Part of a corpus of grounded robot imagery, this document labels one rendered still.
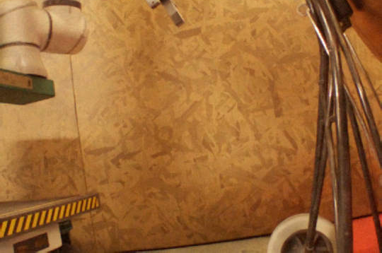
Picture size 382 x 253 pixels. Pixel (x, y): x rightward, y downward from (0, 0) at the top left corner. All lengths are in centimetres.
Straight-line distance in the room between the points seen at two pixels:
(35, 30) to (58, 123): 59
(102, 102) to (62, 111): 20
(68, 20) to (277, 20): 87
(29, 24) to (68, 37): 16
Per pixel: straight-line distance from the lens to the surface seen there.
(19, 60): 121
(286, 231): 93
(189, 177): 154
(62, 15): 135
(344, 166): 56
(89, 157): 166
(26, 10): 128
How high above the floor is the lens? 40
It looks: 6 degrees up
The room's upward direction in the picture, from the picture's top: 9 degrees counter-clockwise
